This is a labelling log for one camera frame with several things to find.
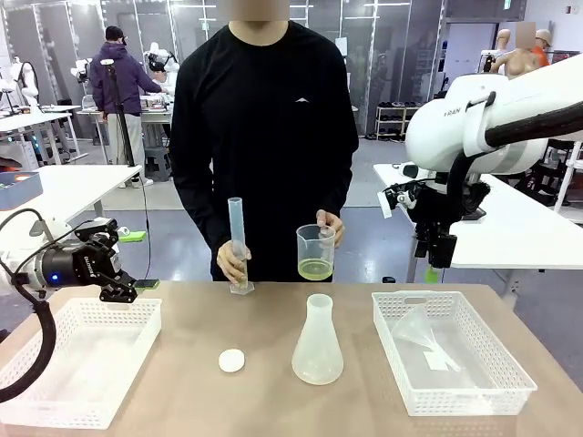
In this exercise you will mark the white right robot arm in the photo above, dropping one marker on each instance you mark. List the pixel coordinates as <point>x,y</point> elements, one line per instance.
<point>437,132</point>

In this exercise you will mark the bare torso mannequin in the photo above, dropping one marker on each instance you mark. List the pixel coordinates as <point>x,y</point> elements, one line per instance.
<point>519,61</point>

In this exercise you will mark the translucent plastic conical flask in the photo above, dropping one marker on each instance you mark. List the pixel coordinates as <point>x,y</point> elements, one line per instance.
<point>317,355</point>

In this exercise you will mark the clear plastic graduated cylinder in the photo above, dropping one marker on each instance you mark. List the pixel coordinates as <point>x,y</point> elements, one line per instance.
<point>237,218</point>

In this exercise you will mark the grey plastic stool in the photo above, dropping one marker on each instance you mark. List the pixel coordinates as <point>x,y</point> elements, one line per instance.
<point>158,161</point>

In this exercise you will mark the clear plastic beaker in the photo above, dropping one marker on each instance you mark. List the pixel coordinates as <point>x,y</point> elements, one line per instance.
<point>314,255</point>

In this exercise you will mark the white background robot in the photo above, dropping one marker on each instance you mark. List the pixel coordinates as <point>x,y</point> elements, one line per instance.
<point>27,82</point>

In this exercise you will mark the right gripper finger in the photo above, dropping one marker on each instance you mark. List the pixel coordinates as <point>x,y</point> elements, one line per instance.
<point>444,250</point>
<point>423,241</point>

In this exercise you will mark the white table with black pad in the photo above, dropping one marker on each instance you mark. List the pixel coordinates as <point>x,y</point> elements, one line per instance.
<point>510,227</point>

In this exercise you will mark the blue box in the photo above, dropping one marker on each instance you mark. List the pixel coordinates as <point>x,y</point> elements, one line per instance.
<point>20,189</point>

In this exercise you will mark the person's left forearm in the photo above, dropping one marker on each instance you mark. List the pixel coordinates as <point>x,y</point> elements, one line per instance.
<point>341,191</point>

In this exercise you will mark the shoe rack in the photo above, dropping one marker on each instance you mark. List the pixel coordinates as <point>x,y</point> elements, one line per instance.
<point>396,120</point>

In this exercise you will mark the clear plastic funnel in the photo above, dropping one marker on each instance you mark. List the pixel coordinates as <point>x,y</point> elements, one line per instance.
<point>412,325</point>

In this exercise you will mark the person in purple jacket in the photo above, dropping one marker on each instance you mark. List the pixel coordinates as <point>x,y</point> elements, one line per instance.
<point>118,82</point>

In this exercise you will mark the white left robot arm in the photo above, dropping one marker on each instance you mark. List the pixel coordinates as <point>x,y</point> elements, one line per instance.
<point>54,227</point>

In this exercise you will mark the white table with grey leg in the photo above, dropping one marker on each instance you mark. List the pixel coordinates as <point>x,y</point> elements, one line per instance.
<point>82,182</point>

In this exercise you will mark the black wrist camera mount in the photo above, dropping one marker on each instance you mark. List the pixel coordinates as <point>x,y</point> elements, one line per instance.
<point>401,193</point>

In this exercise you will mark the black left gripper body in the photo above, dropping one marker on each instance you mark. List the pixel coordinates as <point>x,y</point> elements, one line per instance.
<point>68,266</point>

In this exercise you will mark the person's right forearm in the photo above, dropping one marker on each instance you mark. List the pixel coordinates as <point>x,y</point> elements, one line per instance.
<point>196,205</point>

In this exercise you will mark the person in black shirt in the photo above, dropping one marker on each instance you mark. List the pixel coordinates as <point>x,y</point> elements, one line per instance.
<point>264,114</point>

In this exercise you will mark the round white flask cap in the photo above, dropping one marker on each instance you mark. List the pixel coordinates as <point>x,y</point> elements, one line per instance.
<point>231,360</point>

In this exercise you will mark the person's left hand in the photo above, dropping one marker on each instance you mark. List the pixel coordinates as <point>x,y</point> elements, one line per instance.
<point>337,225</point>

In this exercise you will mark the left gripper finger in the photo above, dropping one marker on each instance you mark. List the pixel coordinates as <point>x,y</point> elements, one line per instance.
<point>118,287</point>
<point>102,232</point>

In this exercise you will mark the black tripod stand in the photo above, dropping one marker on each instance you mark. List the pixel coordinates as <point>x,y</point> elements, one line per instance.
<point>116,114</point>

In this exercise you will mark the person's right hand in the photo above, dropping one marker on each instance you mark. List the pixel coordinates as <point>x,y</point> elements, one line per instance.
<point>230,264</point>

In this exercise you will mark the white perforated plastic basket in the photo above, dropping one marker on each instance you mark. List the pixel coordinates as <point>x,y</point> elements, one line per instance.
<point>82,364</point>
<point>455,391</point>

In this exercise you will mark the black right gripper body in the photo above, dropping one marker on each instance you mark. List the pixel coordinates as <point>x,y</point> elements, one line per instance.
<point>430,200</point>

